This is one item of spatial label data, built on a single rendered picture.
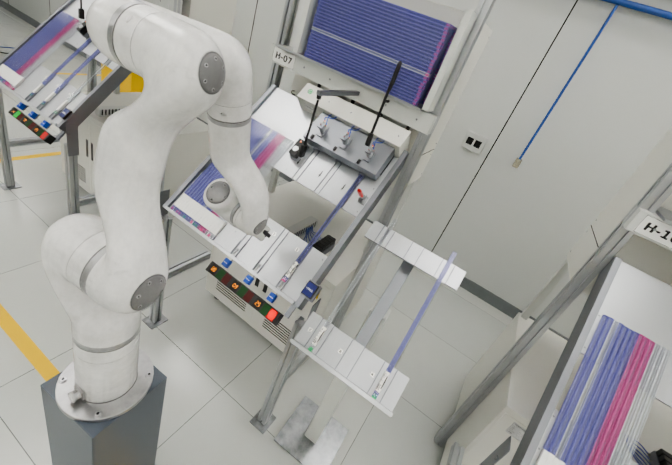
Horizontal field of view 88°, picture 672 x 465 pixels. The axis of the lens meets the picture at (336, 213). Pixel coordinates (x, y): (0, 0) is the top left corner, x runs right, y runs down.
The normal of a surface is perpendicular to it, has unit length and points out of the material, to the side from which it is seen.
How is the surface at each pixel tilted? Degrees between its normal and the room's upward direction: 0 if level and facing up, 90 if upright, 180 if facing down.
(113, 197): 75
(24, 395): 0
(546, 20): 90
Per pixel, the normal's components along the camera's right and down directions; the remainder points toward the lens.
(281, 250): -0.13, -0.39
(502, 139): -0.50, 0.29
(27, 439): 0.32, -0.82
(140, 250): 0.88, 0.01
